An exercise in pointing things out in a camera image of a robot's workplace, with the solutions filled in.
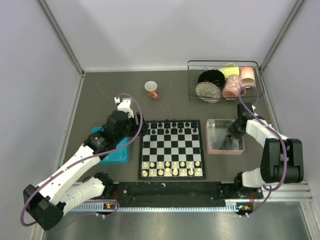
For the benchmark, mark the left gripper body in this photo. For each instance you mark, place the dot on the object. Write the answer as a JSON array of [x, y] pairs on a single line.
[[131, 128]]

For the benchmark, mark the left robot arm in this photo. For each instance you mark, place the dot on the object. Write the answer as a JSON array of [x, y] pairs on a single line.
[[49, 201]]

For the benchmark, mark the orange mug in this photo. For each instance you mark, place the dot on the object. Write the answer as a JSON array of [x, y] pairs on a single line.
[[151, 89]]

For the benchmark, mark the chess board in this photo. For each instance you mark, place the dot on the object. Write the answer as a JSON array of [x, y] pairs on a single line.
[[172, 147]]

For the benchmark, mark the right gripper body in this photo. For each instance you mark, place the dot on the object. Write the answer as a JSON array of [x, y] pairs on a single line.
[[234, 130]]

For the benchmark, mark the pink metal tray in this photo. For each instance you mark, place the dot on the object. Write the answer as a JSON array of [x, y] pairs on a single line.
[[216, 131]]

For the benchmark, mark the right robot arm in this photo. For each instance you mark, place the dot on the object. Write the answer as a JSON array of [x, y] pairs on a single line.
[[282, 157]]

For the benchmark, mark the pink floral mug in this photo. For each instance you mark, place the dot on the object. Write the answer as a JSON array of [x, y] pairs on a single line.
[[232, 88]]

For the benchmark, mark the patterned plate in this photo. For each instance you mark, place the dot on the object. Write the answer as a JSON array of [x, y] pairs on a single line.
[[208, 91]]

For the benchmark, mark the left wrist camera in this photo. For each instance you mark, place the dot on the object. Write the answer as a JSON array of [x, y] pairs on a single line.
[[124, 105]]

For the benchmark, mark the blue plastic tray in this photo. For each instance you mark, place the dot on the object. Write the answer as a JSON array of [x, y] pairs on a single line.
[[116, 158]]

